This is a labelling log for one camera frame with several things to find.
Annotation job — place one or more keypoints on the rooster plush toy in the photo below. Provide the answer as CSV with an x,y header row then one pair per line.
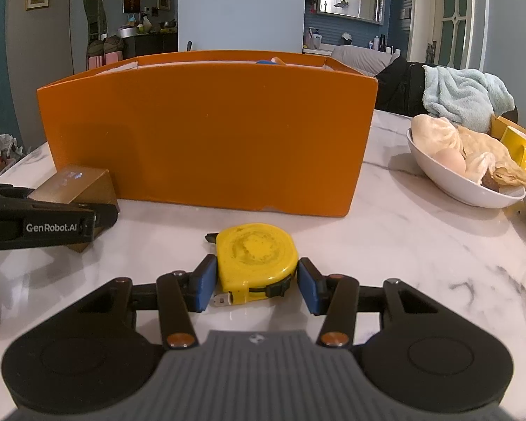
x,y
272,61

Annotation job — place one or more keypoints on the black jacket on chair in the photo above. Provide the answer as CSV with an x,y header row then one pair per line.
x,y
401,88

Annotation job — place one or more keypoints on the green panelled door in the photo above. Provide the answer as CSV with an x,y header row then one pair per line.
x,y
452,32

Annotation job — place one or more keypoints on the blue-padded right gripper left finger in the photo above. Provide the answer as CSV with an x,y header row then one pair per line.
x,y
178,295

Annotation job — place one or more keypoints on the grey padded jacket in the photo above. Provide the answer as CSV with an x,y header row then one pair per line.
x,y
367,61

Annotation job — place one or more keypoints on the light blue fluffy towel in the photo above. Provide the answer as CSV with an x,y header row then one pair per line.
x,y
466,97

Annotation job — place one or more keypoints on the white bowl of buns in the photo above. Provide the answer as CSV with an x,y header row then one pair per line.
x,y
469,166

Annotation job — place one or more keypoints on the small gold cardboard box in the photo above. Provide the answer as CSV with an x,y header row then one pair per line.
x,y
73,184

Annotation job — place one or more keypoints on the black shoe cabinet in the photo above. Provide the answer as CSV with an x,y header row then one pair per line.
x,y
148,44

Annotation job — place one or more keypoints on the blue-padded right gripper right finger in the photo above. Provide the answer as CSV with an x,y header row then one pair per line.
x,y
335,297

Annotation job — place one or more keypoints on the yellow tape measure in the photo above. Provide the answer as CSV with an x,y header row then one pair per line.
x,y
255,261

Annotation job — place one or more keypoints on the large orange cardboard box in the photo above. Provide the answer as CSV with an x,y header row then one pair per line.
x,y
215,129

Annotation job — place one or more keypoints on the yellow mug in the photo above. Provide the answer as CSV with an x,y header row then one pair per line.
x,y
515,142

